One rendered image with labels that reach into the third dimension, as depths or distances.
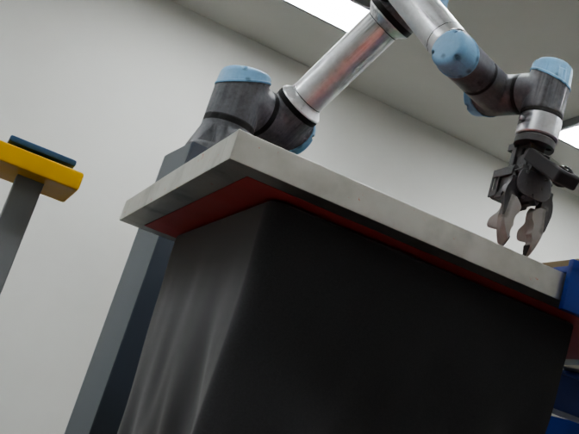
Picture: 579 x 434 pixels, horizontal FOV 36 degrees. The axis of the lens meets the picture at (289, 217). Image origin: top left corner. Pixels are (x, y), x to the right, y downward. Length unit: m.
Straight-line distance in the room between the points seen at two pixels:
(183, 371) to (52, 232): 3.94
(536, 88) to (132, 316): 0.87
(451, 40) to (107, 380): 0.90
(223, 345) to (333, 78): 1.03
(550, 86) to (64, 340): 3.85
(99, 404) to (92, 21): 3.88
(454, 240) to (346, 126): 4.68
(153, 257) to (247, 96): 0.42
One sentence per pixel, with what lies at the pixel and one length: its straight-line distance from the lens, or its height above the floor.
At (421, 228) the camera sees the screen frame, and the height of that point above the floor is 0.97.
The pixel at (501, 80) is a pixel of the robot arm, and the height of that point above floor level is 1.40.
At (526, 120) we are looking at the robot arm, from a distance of 1.63.
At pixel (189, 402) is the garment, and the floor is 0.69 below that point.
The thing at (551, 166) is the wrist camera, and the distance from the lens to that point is 1.54.
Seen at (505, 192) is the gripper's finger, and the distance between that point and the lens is 1.55.
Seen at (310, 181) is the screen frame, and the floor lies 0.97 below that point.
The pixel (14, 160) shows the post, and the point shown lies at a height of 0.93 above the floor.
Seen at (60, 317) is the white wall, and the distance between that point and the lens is 5.10.
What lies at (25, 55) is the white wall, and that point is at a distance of 5.30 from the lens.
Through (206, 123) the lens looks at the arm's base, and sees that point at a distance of 1.94.
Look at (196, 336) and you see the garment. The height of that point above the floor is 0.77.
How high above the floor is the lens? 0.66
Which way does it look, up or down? 14 degrees up
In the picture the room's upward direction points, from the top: 18 degrees clockwise
